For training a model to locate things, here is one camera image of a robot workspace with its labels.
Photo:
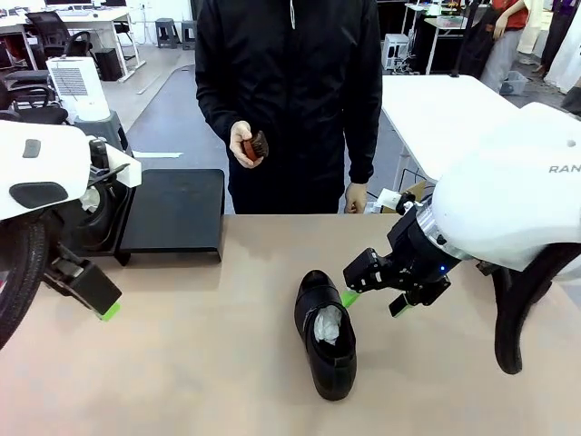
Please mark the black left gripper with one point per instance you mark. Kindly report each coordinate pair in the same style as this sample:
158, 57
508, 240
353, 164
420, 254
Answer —
63, 272

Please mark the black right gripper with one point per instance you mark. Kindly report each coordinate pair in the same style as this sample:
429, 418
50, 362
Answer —
417, 259

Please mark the small black handheld device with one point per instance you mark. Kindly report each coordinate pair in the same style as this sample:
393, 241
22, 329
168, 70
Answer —
256, 145

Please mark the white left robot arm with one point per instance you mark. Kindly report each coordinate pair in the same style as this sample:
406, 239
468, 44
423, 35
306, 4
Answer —
45, 168

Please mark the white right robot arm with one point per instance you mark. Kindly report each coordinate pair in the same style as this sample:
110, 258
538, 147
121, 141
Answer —
499, 181

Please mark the person right forearm black sleeve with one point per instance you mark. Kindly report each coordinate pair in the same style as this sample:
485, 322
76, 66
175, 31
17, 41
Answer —
218, 113

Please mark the person left forearm black sleeve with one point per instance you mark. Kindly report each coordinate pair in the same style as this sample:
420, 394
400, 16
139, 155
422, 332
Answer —
365, 154

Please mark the black metal shoe stand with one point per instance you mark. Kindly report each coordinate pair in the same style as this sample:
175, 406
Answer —
123, 218
181, 209

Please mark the black garment on stand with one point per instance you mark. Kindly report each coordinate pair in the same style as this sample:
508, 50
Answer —
476, 45

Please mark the person left hand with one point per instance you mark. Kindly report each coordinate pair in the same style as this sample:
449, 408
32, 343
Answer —
356, 197

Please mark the person right hand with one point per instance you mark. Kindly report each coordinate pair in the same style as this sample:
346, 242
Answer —
238, 141

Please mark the brown cardboard box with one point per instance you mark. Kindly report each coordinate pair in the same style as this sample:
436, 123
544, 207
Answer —
415, 193

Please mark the white floor tape strip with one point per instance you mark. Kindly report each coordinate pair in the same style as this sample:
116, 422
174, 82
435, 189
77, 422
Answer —
159, 155

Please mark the grey plastic stool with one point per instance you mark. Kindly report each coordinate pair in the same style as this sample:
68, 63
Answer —
168, 32
189, 34
109, 131

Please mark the white table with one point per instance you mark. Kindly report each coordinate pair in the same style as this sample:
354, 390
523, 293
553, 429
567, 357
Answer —
431, 118

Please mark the white air purifier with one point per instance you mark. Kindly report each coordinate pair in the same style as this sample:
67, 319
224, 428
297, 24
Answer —
77, 91

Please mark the black office chair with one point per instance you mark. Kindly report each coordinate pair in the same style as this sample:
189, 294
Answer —
27, 75
50, 32

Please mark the black computer tower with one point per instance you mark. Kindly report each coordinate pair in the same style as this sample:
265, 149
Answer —
109, 63

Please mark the white computer case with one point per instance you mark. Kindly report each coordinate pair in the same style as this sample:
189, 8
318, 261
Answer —
395, 50

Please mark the grey plastic bin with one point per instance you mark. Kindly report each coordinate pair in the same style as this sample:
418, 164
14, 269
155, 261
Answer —
515, 82

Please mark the person torso black jacket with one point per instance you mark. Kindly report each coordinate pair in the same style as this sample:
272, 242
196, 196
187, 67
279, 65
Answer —
290, 68

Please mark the background person red shirt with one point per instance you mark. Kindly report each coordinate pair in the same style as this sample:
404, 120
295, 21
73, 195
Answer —
504, 50

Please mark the white office desk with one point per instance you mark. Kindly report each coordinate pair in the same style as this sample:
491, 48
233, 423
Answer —
91, 16

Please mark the background person dark clothes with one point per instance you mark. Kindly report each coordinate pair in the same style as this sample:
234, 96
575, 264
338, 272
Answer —
560, 32

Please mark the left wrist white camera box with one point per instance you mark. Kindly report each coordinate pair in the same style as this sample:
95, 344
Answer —
125, 168

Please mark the white frame background desk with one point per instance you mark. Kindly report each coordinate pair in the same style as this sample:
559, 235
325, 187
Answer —
454, 22

